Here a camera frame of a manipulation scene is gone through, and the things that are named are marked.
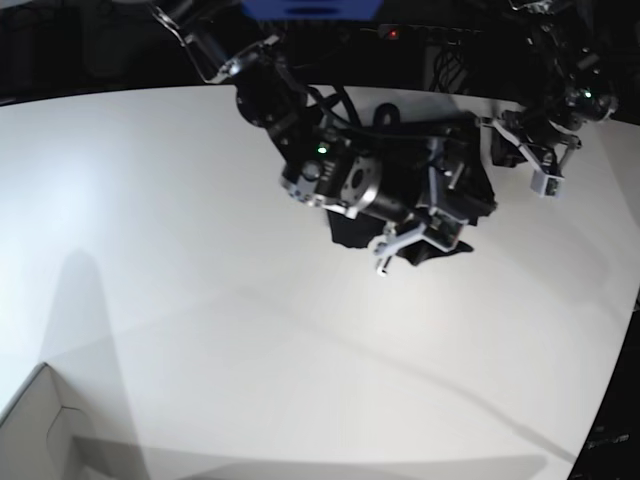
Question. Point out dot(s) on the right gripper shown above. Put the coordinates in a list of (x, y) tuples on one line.
[(434, 185)]

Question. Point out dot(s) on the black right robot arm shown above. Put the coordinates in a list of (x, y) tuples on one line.
[(317, 135)]

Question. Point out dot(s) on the black t-shirt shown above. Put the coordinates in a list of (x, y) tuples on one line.
[(393, 155)]

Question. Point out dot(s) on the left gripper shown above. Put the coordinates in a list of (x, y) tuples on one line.
[(515, 140)]

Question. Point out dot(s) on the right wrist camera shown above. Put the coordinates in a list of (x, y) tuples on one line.
[(443, 231)]

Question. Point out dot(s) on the black power strip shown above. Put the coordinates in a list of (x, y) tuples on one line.
[(427, 33)]

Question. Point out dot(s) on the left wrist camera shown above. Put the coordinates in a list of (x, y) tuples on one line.
[(546, 185)]

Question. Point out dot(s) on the blue plastic bin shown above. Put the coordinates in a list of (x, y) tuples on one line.
[(359, 10)]

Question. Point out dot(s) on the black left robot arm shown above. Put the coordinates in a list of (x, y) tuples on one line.
[(542, 56)]

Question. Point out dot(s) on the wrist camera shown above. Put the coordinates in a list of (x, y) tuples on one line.
[(546, 185), (443, 231)]

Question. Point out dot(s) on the white cardboard box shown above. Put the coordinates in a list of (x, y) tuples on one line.
[(36, 440)]

